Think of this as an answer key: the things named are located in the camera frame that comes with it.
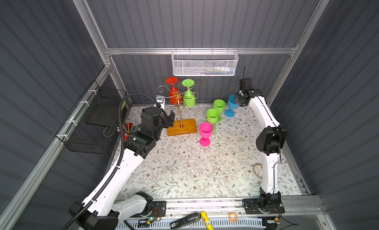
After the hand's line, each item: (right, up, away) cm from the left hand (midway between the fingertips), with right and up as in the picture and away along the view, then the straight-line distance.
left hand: (161, 110), depth 69 cm
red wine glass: (+5, +9, +14) cm, 17 cm away
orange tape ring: (+35, -51, +3) cm, 62 cm away
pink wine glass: (+23, -11, +24) cm, 35 cm away
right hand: (+48, +9, +29) cm, 56 cm away
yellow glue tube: (+23, -54, -1) cm, 59 cm away
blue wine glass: (+41, +5, +27) cm, 49 cm away
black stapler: (+12, -51, -2) cm, 52 cm away
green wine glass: (+28, -2, +30) cm, 41 cm away
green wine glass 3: (+35, +6, +35) cm, 49 cm away
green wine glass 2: (+13, +8, +17) cm, 23 cm away
